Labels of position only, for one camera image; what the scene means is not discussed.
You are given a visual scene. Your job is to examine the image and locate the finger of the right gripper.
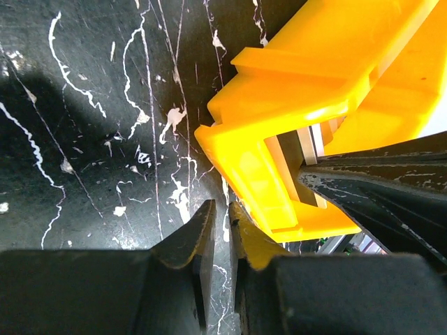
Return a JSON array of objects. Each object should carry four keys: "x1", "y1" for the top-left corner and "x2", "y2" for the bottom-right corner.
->
[
  {"x1": 298, "y1": 174, "x2": 446, "y2": 265},
  {"x1": 298, "y1": 132, "x2": 446, "y2": 195}
]

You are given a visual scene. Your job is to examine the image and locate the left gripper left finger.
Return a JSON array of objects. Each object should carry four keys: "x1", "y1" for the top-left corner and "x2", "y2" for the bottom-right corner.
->
[{"x1": 1, "y1": 200, "x2": 217, "y2": 334}]

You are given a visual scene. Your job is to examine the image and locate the stack of cards in box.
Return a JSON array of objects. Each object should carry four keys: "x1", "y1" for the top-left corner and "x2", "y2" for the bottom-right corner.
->
[{"x1": 270, "y1": 117, "x2": 344, "y2": 209}]

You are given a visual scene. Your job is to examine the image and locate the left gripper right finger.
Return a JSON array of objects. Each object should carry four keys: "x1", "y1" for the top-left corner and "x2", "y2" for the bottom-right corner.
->
[{"x1": 229, "y1": 202, "x2": 446, "y2": 334}]

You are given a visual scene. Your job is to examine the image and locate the orange card box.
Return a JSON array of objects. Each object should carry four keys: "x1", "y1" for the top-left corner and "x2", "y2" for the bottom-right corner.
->
[{"x1": 195, "y1": 1, "x2": 446, "y2": 242}]

